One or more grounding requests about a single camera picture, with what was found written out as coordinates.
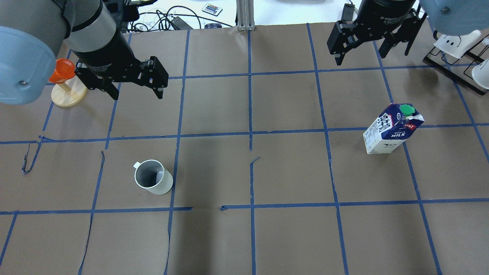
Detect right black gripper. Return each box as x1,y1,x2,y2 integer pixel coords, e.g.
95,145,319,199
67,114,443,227
327,0,427,66

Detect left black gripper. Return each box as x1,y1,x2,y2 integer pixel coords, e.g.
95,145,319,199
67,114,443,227
73,32,169,100

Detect blue white milk carton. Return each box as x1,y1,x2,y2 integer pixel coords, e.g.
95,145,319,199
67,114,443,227
362,103,425,154

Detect white mug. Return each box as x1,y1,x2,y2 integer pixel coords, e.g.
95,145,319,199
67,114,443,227
133,159,173,195

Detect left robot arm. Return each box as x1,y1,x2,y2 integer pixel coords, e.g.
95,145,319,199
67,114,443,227
1,0,169,105

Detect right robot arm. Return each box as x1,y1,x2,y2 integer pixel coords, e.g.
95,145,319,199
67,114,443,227
327,0,489,65

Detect wooden cup stand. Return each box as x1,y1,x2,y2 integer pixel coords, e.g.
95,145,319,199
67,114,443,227
51,76,88,108

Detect orange cup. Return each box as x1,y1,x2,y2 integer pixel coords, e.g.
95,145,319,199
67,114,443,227
49,58,76,84

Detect white cup with face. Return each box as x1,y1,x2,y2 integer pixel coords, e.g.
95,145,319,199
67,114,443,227
434,30,481,59

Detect white cup on rack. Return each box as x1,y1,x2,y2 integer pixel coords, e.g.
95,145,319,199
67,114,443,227
471,58,489,89

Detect black adapter top right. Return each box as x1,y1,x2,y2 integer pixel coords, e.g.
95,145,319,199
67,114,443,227
341,3,356,21

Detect black power adapter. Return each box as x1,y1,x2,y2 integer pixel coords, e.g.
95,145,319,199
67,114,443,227
170,17,193,30

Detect remote control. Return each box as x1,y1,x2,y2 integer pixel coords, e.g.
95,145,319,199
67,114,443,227
201,3,223,17

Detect black cables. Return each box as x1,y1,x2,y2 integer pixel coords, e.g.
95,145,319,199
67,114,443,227
122,6,233,33

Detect black wire rack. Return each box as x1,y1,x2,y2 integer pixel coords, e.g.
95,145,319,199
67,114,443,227
423,30,488,95

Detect aluminium profile post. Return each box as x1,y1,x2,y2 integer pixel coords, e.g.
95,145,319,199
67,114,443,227
236,0,256,31

